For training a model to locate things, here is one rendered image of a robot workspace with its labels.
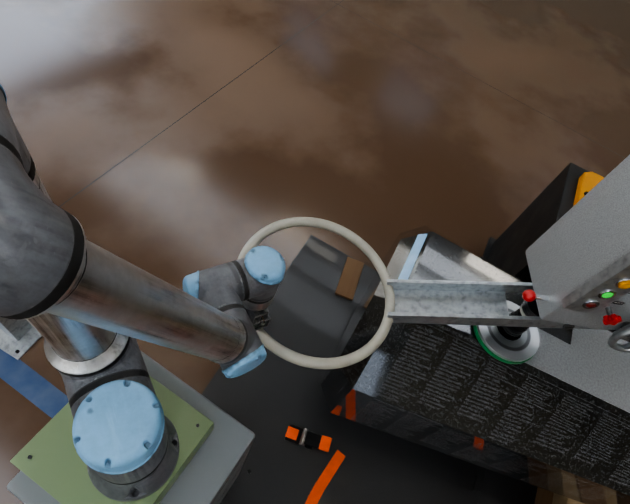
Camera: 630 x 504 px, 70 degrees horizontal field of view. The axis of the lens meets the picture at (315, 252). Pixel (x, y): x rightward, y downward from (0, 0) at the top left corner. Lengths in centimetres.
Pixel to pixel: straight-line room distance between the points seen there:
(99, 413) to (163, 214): 179
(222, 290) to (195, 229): 162
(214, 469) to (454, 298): 82
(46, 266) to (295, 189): 238
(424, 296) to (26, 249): 115
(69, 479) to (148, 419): 32
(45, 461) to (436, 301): 107
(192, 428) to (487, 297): 91
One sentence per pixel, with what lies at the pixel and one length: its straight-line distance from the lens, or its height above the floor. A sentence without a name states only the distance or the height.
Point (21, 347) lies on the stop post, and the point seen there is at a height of 1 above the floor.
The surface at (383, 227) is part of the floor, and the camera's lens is 274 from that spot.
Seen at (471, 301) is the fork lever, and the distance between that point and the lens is 143.
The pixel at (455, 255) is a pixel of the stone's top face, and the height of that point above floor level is 84.
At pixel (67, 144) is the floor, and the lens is 301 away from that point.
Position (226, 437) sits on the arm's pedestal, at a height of 85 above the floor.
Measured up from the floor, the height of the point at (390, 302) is 93.
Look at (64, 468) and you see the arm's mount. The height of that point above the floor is 93.
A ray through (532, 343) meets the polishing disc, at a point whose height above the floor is 87.
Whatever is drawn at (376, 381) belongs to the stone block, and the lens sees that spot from 158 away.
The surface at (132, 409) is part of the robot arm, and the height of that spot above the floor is 119.
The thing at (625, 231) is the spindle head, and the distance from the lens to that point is 112.
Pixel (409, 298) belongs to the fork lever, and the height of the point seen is 93.
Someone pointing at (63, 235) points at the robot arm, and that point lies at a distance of 47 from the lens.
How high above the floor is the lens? 207
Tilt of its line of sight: 56 degrees down
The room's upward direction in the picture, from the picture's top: 20 degrees clockwise
